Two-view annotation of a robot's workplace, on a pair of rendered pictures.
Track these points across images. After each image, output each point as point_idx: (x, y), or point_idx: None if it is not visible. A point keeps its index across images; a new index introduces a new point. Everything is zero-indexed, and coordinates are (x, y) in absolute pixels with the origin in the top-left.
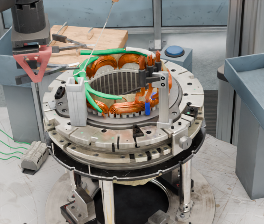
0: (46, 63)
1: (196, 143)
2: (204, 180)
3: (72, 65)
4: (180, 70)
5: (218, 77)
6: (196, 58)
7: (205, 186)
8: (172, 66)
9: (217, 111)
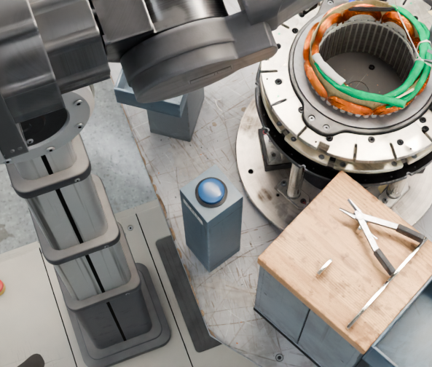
0: None
1: None
2: (239, 136)
3: None
4: (269, 77)
5: (120, 234)
6: None
7: (243, 127)
8: (273, 89)
9: (124, 257)
